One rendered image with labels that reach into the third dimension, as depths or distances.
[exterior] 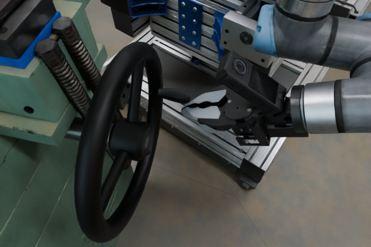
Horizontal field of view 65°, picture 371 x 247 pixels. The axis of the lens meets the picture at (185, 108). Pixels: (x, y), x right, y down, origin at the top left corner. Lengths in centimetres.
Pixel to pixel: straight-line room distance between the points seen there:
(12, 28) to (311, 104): 37
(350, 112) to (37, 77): 38
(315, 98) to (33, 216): 52
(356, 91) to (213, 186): 94
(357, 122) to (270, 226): 89
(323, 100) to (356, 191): 106
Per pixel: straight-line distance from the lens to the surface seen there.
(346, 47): 47
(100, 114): 31
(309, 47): 46
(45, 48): 36
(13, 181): 54
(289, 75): 141
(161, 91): 51
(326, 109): 42
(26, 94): 39
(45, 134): 42
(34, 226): 64
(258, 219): 127
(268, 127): 49
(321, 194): 138
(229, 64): 41
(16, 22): 36
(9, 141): 51
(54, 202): 68
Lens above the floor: 119
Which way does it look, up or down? 54 degrees down
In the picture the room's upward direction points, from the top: straight up
